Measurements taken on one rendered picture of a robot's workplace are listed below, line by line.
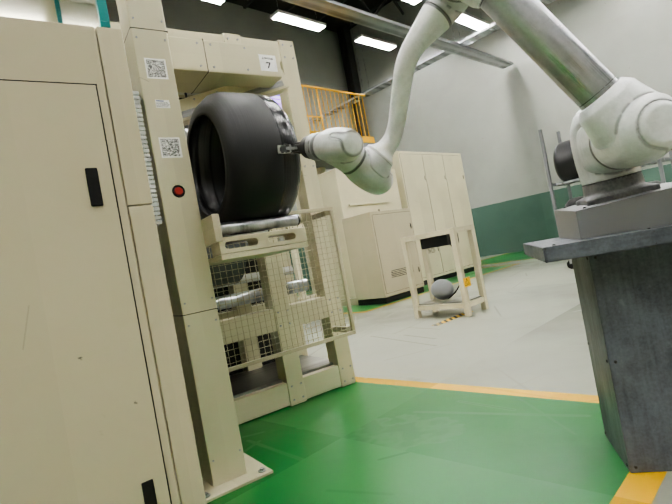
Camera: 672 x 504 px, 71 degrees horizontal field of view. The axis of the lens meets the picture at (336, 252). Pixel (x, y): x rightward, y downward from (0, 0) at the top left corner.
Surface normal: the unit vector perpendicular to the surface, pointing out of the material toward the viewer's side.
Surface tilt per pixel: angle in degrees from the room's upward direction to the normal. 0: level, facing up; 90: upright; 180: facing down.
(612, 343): 90
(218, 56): 90
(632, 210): 90
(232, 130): 81
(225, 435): 90
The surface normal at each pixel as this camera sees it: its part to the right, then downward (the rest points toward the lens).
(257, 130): 0.51, -0.29
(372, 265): -0.71, 0.12
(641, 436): -0.28, 0.04
